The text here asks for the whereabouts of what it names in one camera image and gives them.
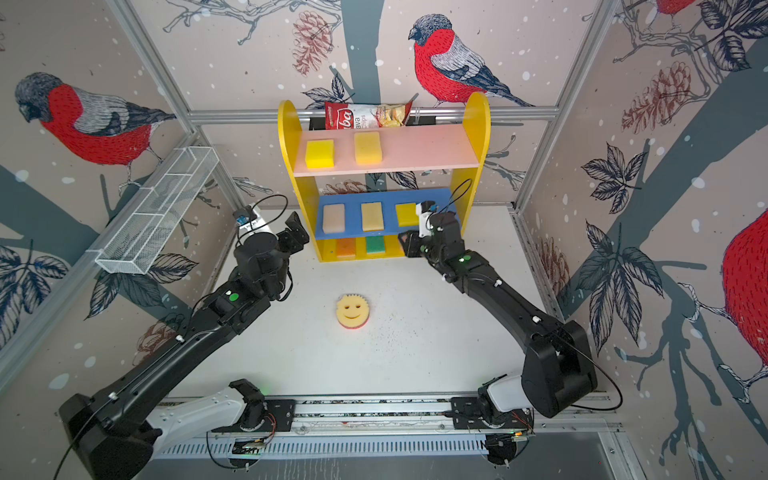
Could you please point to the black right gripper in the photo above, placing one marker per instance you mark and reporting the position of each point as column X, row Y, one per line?
column 412, row 241

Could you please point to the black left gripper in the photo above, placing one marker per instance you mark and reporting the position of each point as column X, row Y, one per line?
column 297, row 229

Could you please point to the small yellow square sponge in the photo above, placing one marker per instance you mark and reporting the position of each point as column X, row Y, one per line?
column 407, row 215

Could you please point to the light pink sponge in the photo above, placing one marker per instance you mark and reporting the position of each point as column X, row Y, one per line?
column 334, row 219

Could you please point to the orange scrub sponge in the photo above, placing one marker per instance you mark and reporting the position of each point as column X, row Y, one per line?
column 345, row 248

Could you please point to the green scrub sponge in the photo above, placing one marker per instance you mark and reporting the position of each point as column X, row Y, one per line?
column 375, row 245

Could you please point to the pale yellow sponge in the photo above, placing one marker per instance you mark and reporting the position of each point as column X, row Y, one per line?
column 372, row 219

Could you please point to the bright yellow square sponge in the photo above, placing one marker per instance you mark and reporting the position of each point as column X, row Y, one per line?
column 320, row 154

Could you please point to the smiley face sponge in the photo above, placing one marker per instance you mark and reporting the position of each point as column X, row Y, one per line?
column 352, row 311

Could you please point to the yellow rectangular sponge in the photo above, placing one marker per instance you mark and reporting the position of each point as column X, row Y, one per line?
column 367, row 148

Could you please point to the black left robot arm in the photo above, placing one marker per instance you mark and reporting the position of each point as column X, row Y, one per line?
column 116, row 431

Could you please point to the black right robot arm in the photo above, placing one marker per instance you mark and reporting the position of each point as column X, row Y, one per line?
column 558, row 369

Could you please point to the yellow shelf with coloured boards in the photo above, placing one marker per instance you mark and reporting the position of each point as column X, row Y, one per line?
column 460, row 148

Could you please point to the red cassava chips bag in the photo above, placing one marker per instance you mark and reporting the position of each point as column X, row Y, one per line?
column 343, row 116

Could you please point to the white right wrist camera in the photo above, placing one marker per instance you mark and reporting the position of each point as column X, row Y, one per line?
column 424, row 212

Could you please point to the white wire mesh basket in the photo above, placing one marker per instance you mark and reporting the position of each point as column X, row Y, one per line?
column 141, row 238

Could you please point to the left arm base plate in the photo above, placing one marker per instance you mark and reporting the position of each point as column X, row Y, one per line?
column 274, row 415

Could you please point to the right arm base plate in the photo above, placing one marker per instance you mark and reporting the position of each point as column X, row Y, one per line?
column 473, row 413

